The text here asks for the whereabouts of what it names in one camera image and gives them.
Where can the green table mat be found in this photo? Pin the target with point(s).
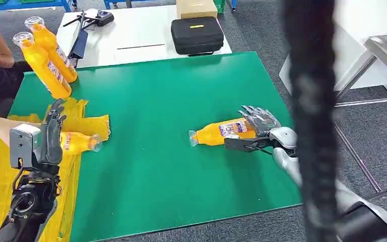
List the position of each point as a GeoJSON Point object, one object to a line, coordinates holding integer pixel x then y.
{"type": "Point", "coordinates": [163, 117]}

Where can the white table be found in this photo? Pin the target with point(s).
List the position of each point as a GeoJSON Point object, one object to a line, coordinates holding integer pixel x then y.
{"type": "Point", "coordinates": [140, 33]}

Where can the thin black rod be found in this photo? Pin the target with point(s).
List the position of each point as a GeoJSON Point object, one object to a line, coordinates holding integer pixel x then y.
{"type": "Point", "coordinates": [140, 46]}

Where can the black carrying case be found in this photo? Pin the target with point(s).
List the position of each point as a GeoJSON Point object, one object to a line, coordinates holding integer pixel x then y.
{"type": "Point", "coordinates": [197, 36]}

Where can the brown cardboard box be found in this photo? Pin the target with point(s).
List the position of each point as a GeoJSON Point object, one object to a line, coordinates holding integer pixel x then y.
{"type": "Point", "coordinates": [197, 8]}

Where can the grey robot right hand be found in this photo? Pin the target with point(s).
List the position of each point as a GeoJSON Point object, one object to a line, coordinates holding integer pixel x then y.
{"type": "Point", "coordinates": [262, 120]}

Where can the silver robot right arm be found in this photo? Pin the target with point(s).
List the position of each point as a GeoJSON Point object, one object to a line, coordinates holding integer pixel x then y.
{"type": "Point", "coordinates": [285, 137]}

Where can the long blue metal rack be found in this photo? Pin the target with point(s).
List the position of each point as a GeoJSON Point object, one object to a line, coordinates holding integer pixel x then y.
{"type": "Point", "coordinates": [30, 4]}

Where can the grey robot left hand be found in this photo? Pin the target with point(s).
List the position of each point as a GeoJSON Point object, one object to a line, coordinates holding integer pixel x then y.
{"type": "Point", "coordinates": [50, 147]}

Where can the black folding tripod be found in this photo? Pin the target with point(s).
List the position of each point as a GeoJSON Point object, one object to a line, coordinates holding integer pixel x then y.
{"type": "Point", "coordinates": [81, 20]}

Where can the white panel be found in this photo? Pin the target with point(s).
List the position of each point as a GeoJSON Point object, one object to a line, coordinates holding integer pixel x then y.
{"type": "Point", "coordinates": [353, 20]}

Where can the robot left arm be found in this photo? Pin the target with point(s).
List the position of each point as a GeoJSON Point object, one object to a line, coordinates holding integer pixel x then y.
{"type": "Point", "coordinates": [30, 203]}

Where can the orange drink bottle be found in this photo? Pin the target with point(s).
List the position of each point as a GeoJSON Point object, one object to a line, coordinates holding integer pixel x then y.
{"type": "Point", "coordinates": [51, 46]}
{"type": "Point", "coordinates": [76, 143]}
{"type": "Point", "coordinates": [43, 66]}
{"type": "Point", "coordinates": [210, 135]}

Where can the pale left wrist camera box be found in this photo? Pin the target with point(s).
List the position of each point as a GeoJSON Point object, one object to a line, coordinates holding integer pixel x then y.
{"type": "Point", "coordinates": [23, 147]}

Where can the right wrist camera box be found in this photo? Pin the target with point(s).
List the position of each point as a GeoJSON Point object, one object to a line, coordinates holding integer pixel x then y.
{"type": "Point", "coordinates": [240, 144]}

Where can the person's left hand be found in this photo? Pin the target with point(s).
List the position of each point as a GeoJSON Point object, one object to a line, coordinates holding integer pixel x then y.
{"type": "Point", "coordinates": [3, 61]}

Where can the black remote controller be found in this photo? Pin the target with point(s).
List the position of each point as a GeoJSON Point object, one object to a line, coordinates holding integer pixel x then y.
{"type": "Point", "coordinates": [105, 18]}

